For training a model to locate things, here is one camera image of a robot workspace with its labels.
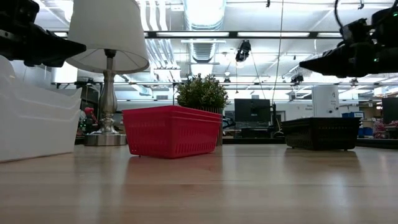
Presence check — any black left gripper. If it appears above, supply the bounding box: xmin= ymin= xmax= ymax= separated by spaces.
xmin=0 ymin=21 xmax=87 ymax=68

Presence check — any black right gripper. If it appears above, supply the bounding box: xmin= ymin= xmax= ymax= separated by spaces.
xmin=298 ymin=42 xmax=398 ymax=78

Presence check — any white plastic storage bin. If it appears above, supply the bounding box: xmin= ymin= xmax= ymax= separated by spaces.
xmin=0 ymin=55 xmax=83 ymax=163

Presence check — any white pillar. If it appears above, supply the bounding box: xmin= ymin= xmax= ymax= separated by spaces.
xmin=312 ymin=85 xmax=340 ymax=118

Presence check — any silver lamp with white shade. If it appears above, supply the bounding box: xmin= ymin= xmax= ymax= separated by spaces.
xmin=65 ymin=0 xmax=150 ymax=147

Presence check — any blue storage bin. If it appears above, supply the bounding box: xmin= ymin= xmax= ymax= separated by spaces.
xmin=357 ymin=126 xmax=374 ymax=138

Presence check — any potted plant in slatted pot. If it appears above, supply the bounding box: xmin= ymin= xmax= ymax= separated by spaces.
xmin=175 ymin=73 xmax=230 ymax=147

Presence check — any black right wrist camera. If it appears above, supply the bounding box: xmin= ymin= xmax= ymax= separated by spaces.
xmin=340 ymin=17 xmax=374 ymax=44

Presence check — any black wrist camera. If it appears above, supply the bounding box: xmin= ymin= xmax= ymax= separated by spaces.
xmin=0 ymin=0 xmax=40 ymax=26
xmin=340 ymin=17 xmax=374 ymax=44

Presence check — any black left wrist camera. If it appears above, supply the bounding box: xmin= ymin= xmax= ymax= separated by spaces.
xmin=0 ymin=0 xmax=40 ymax=26

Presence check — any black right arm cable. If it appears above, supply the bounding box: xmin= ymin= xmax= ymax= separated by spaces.
xmin=334 ymin=0 xmax=346 ymax=30

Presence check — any thin hanging cable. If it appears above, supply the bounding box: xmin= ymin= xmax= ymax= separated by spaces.
xmin=271 ymin=0 xmax=284 ymax=105

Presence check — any black overhead camera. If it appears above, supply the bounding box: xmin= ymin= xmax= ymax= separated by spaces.
xmin=235 ymin=39 xmax=252 ymax=62

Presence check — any black overhead frame beam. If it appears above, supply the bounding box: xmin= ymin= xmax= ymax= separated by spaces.
xmin=52 ymin=30 xmax=343 ymax=39

